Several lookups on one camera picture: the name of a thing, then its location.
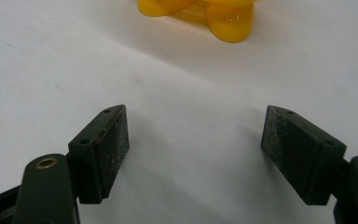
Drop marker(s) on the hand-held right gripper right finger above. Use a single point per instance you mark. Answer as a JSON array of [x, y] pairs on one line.
[[298, 152]]

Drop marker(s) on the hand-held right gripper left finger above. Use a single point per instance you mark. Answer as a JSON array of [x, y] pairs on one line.
[[98, 155]]

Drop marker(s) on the yellow plastic toy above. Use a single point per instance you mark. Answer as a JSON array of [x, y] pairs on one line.
[[199, 17]]

